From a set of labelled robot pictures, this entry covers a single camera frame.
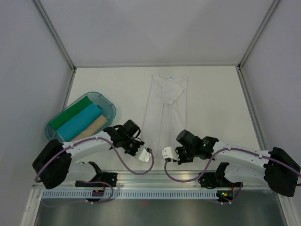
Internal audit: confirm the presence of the white t shirt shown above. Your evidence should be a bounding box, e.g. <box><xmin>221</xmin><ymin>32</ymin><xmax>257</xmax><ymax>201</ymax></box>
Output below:
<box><xmin>142</xmin><ymin>73</ymin><xmax>188</xmax><ymax>156</ymax></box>

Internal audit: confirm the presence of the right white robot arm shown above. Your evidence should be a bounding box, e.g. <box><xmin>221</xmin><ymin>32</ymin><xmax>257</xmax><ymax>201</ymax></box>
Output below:
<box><xmin>175</xmin><ymin>130</ymin><xmax>301</xmax><ymax>197</ymax></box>

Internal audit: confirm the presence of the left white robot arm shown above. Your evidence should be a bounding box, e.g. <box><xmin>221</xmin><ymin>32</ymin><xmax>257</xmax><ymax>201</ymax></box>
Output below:
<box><xmin>32</xmin><ymin>120</ymin><xmax>151</xmax><ymax>189</ymax></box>

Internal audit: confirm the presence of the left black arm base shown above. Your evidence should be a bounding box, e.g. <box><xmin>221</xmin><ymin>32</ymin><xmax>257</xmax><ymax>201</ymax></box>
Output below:
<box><xmin>75</xmin><ymin>172</ymin><xmax>118</xmax><ymax>188</ymax></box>

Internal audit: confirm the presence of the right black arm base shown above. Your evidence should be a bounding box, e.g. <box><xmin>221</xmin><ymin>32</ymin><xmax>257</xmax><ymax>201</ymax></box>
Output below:
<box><xmin>198</xmin><ymin>172</ymin><xmax>241</xmax><ymax>189</ymax></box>

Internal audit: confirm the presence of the rolled beige t shirt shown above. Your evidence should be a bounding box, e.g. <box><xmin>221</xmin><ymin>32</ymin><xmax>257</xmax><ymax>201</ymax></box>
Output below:
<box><xmin>72</xmin><ymin>115</ymin><xmax>108</xmax><ymax>141</ymax></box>

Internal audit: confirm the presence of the teal translucent plastic bin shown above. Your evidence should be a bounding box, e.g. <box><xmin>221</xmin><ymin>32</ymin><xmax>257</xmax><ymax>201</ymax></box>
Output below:
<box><xmin>45</xmin><ymin>92</ymin><xmax>116</xmax><ymax>143</ymax></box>

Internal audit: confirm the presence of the rolled blue t shirt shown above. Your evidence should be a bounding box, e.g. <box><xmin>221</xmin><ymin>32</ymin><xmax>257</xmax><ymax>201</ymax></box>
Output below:
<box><xmin>57</xmin><ymin>103</ymin><xmax>103</xmax><ymax>141</ymax></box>

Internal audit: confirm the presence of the rolled green t shirt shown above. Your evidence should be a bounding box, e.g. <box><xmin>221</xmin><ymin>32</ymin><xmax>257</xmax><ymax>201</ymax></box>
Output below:
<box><xmin>48</xmin><ymin>96</ymin><xmax>93</xmax><ymax>130</ymax></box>

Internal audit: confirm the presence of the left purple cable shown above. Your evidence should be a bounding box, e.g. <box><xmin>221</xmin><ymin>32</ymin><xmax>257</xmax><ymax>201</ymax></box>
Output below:
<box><xmin>34</xmin><ymin>137</ymin><xmax>155</xmax><ymax>208</ymax></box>

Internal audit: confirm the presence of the purple cable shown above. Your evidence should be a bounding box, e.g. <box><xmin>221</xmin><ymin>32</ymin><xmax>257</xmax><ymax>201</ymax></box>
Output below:
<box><xmin>163</xmin><ymin>147</ymin><xmax>301</xmax><ymax>205</ymax></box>
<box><xmin>34</xmin><ymin>137</ymin><xmax>155</xmax><ymax>208</ymax></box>

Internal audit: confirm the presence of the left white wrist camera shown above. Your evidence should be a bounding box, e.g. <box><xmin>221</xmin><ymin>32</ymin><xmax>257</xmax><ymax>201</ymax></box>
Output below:
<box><xmin>135</xmin><ymin>145</ymin><xmax>151</xmax><ymax>162</ymax></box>

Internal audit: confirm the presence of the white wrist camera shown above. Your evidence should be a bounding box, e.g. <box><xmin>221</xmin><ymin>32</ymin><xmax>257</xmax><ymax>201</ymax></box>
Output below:
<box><xmin>135</xmin><ymin>145</ymin><xmax>151</xmax><ymax>162</ymax></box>
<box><xmin>161</xmin><ymin>146</ymin><xmax>180</xmax><ymax>162</ymax></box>

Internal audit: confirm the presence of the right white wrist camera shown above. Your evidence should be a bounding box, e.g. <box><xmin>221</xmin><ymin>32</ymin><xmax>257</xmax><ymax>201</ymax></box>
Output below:
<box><xmin>161</xmin><ymin>146</ymin><xmax>180</xmax><ymax>162</ymax></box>

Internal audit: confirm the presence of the aluminium mounting rail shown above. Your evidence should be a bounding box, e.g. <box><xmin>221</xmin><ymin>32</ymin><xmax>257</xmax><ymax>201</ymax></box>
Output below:
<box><xmin>32</xmin><ymin>169</ymin><xmax>288</xmax><ymax>189</ymax></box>

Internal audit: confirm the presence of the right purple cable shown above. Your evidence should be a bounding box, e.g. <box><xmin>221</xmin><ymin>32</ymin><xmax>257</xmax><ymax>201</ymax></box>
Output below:
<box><xmin>163</xmin><ymin>147</ymin><xmax>301</xmax><ymax>205</ymax></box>

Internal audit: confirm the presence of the white slotted cable duct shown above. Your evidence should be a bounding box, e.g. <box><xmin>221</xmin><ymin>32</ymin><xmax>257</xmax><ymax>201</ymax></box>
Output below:
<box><xmin>42</xmin><ymin>189</ymin><xmax>218</xmax><ymax>200</ymax></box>

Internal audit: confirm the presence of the left aluminium frame post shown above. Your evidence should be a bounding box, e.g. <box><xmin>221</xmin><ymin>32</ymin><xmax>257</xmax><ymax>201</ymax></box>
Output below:
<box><xmin>32</xmin><ymin>0</ymin><xmax>76</xmax><ymax>72</ymax></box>

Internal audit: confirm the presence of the aluminium frame post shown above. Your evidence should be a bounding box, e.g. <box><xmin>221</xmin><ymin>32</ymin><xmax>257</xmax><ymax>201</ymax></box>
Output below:
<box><xmin>32</xmin><ymin>0</ymin><xmax>76</xmax><ymax>72</ymax></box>
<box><xmin>237</xmin><ymin>0</ymin><xmax>282</xmax><ymax>71</ymax></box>

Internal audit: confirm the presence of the right aluminium frame post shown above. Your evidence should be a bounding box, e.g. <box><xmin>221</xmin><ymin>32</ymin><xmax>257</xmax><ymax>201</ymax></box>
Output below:
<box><xmin>237</xmin><ymin>0</ymin><xmax>282</xmax><ymax>71</ymax></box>

